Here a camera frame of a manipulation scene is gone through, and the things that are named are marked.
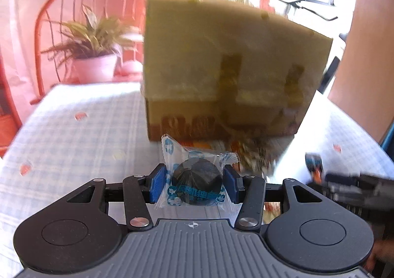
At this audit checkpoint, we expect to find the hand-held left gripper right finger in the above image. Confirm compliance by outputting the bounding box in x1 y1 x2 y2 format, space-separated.
222 165 324 232

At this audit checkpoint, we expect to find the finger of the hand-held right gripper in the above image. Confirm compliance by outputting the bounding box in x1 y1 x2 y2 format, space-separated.
323 172 394 205

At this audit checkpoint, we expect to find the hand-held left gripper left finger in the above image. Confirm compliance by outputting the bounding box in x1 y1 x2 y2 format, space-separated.
66 163 168 232

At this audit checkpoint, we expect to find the clear packet with black snack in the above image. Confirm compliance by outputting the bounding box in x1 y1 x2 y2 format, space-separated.
154 134 241 211

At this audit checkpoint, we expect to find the small dark snack packet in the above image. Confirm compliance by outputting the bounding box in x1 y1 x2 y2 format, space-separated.
305 152 324 184

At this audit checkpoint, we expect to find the cardboard box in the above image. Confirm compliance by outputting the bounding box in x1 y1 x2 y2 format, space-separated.
140 0 334 143

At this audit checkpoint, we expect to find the colourful snack packet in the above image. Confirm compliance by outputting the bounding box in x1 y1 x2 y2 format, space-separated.
228 136 279 171

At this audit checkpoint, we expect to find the blue object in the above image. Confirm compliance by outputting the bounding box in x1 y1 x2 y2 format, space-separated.
380 118 394 156

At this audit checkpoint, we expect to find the blue checked tablecloth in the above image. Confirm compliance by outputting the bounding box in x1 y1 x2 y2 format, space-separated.
0 81 394 278

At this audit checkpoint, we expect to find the wooden board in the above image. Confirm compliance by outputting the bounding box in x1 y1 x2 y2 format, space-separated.
327 4 394 144

